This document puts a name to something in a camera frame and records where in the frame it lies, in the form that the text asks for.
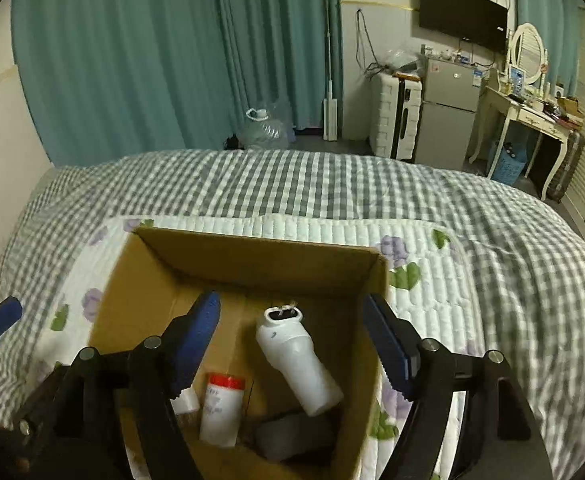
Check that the white USB wall charger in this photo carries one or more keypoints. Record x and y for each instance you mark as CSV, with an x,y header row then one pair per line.
x,y
186,402

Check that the teal curtain right side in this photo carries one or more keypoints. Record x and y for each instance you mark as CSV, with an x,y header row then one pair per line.
x,y
557,22

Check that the teal curtain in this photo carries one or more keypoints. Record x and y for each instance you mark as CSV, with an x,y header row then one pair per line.
x,y
109,78
557,22

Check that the white handheld device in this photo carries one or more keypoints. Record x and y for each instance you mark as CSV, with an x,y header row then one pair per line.
x,y
289,348

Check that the blue laundry basket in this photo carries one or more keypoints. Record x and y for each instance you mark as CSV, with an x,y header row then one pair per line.
x,y
511,163

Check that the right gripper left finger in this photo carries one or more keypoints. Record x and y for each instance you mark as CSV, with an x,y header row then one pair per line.
x,y
71,424

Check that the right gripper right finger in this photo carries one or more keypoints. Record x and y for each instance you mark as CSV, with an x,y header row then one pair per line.
x,y
499,437

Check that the grey mini fridge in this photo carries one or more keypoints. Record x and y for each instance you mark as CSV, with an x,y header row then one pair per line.
x,y
450,101

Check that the white bottle red cap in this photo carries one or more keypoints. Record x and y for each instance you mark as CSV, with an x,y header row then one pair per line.
x,y
222,411

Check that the oval vanity mirror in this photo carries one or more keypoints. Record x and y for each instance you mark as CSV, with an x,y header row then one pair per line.
x,y
527,52

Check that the white suitcase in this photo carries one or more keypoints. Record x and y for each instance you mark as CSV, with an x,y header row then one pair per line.
x,y
396,103

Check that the white dressing table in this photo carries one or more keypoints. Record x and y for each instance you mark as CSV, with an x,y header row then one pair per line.
x,y
550,145

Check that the grey checked bedspread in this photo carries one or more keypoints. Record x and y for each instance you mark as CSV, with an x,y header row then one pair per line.
x,y
527,265

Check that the brown cardboard box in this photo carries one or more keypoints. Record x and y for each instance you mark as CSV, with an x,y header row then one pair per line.
x,y
159,275

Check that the clear water jug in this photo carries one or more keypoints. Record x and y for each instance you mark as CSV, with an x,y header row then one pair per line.
x,y
263,131

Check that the black wall television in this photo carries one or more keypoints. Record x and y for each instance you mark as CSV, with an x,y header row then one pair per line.
x,y
481,22

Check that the white flat mop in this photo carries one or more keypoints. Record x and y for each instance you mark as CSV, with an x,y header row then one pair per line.
x,y
330,104

